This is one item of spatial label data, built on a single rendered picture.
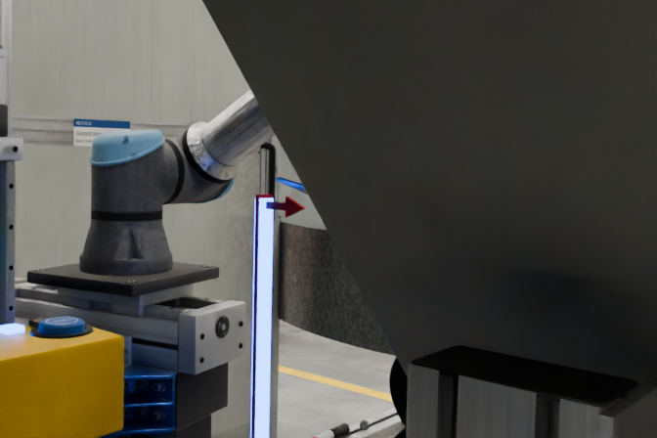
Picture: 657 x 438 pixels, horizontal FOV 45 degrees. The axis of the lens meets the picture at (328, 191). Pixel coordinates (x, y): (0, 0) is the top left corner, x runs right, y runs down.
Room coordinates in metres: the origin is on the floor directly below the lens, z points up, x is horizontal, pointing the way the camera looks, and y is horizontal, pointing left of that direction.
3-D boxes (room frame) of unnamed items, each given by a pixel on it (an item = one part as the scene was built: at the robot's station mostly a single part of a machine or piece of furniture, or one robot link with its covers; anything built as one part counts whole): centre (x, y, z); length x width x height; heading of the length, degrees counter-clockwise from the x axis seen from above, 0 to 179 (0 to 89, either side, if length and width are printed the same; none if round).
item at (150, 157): (1.32, 0.33, 1.20); 0.13 x 0.12 x 0.14; 144
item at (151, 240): (1.31, 0.34, 1.09); 0.15 x 0.15 x 0.10
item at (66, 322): (0.72, 0.24, 1.08); 0.04 x 0.04 x 0.02
